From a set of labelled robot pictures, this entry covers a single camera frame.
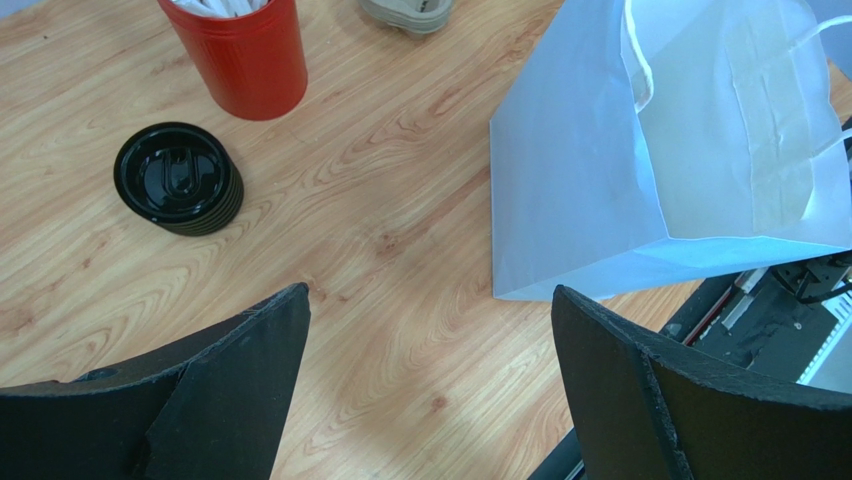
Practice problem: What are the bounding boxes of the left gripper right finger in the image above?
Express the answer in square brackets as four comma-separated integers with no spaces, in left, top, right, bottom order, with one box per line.
[551,286,851,479]

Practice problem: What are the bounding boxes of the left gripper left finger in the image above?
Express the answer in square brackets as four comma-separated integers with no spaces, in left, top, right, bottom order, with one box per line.
[1,283,311,479]

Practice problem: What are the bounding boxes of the white paper bag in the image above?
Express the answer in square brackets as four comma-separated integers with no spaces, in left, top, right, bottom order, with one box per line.
[490,1,851,301]

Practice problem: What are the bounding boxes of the stack of black lids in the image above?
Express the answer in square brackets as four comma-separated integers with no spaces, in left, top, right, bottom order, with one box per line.
[113,122,245,237]

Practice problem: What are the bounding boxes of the red straw cup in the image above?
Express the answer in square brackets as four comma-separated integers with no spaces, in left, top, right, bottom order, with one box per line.
[159,0,308,120]

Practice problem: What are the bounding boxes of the wrapped white straws bundle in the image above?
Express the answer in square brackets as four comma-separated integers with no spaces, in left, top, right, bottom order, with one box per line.
[172,0,268,19]

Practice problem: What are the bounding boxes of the stacked pulp cup carriers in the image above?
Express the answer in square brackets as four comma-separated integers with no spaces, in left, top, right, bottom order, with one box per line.
[358,0,455,35]

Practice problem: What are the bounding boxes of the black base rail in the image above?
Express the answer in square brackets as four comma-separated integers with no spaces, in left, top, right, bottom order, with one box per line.
[534,252,851,479]

